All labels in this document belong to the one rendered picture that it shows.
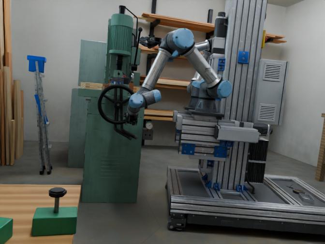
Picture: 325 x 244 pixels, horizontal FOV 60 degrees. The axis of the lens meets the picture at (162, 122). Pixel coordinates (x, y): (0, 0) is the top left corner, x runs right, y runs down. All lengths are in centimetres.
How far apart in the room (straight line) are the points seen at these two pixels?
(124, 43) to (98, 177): 108
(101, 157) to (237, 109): 111
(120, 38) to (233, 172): 137
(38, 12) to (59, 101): 133
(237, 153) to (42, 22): 354
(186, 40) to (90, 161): 120
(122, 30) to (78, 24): 243
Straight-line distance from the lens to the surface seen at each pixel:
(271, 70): 220
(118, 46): 232
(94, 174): 231
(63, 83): 464
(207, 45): 250
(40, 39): 472
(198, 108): 194
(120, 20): 235
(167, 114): 434
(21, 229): 89
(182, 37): 168
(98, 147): 226
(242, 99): 218
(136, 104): 156
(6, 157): 345
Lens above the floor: 93
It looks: 6 degrees down
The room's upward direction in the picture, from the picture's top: 5 degrees clockwise
